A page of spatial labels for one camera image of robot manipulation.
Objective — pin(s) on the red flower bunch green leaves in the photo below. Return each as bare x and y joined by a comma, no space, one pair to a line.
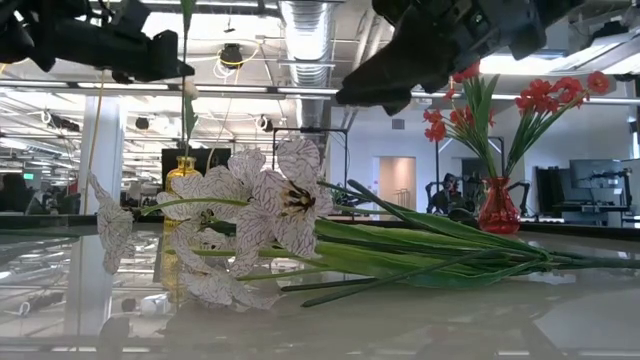
540,95

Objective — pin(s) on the long white ceiling light bar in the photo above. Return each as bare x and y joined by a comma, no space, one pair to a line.
250,91

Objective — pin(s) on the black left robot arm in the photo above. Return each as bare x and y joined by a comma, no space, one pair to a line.
30,40

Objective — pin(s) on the black ceiling camera dome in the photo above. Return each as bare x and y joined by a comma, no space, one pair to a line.
231,54

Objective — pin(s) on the red glass vase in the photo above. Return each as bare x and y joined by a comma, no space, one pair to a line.
498,207

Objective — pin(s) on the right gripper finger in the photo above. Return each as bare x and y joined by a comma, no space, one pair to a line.
405,65
400,108

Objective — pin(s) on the yellow glass vase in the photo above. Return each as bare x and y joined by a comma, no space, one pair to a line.
182,172

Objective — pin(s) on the black monitor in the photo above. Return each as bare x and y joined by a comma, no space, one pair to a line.
215,160

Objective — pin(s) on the dark desk monitor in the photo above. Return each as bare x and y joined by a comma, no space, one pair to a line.
597,174

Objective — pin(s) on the silver ribbed ventilation duct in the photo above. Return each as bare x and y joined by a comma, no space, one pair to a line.
307,50

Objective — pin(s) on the red artificial tulip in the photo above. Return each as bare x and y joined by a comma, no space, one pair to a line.
470,71

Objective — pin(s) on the white veined flower bunch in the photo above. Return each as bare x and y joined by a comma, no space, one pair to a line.
285,200

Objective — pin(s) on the person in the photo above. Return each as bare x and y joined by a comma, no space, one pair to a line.
447,195

